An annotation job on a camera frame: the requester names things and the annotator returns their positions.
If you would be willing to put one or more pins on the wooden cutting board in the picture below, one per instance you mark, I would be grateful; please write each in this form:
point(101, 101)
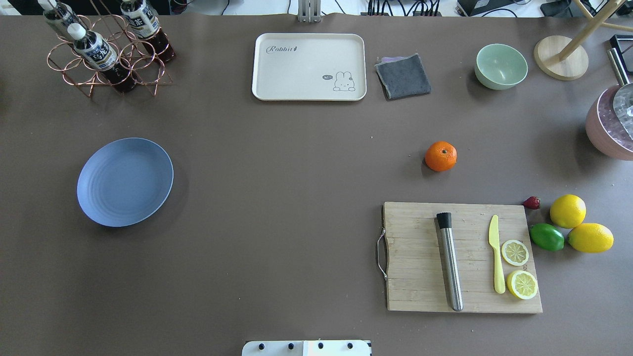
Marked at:
point(416, 276)

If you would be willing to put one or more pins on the grey metal post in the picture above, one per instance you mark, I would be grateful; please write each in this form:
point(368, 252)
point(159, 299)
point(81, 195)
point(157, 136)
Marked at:
point(309, 11)

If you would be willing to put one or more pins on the lemon half lower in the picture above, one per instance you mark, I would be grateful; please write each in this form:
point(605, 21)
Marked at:
point(522, 284)

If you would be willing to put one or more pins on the steel muddler black tip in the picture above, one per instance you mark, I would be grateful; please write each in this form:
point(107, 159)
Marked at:
point(444, 220)

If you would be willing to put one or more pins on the green bowl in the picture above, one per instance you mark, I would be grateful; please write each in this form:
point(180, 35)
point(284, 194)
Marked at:
point(500, 67)

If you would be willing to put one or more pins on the green lime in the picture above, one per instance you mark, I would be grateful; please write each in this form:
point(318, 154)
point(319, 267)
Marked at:
point(547, 237)

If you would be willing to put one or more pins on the tea bottle front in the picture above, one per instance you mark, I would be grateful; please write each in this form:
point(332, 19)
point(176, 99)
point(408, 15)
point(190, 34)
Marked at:
point(99, 55)

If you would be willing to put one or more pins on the pink pot with lid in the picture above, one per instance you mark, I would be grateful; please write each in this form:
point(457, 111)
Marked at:
point(609, 121)

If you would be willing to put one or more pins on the red strawberry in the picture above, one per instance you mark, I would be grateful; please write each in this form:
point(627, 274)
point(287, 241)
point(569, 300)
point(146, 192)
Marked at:
point(532, 203)

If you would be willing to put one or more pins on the grey folded cloth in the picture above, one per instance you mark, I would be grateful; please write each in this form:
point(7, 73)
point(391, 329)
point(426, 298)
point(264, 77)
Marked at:
point(403, 76)

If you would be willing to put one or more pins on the tea bottle right back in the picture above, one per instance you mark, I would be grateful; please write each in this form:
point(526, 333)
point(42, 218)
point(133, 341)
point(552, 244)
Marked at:
point(146, 26)

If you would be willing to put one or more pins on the wooden stand round base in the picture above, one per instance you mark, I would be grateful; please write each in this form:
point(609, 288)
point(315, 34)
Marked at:
point(564, 58)

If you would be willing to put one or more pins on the cream rabbit tray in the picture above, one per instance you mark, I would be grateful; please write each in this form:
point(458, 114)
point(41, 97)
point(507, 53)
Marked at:
point(309, 67)

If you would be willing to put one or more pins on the yellow plastic knife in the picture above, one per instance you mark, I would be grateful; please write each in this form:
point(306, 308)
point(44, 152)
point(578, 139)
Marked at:
point(494, 243)

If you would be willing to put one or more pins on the whole lemon upper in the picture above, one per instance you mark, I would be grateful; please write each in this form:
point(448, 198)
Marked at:
point(568, 211)

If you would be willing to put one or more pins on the whole lemon lower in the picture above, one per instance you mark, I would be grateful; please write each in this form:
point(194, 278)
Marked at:
point(591, 238)

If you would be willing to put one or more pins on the orange mandarin fruit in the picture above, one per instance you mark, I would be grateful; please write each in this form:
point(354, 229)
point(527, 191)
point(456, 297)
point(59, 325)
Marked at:
point(441, 156)

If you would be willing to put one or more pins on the tea bottle left back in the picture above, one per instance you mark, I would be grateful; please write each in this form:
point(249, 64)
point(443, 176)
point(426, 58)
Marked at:
point(60, 16)

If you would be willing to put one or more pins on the whole lemon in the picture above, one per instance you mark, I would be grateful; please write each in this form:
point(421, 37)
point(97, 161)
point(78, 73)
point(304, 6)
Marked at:
point(568, 211)
point(591, 238)

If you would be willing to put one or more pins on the copper wire bottle rack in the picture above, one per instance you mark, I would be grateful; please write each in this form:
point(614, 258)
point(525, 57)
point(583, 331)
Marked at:
point(149, 72)

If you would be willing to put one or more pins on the lemon half upper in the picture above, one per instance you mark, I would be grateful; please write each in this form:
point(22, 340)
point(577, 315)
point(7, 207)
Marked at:
point(515, 252)

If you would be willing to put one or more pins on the lemon half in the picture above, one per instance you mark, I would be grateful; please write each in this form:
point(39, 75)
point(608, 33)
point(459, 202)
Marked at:
point(515, 252)
point(522, 284)

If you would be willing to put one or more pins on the tea bottle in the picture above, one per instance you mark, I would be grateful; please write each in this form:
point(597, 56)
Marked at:
point(99, 55)
point(146, 26)
point(60, 16)

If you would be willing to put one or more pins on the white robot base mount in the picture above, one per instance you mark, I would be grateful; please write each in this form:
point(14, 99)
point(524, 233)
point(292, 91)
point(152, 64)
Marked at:
point(308, 348)

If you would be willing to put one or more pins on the blue round plate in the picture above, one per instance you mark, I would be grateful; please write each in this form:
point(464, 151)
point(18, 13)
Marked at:
point(125, 182)

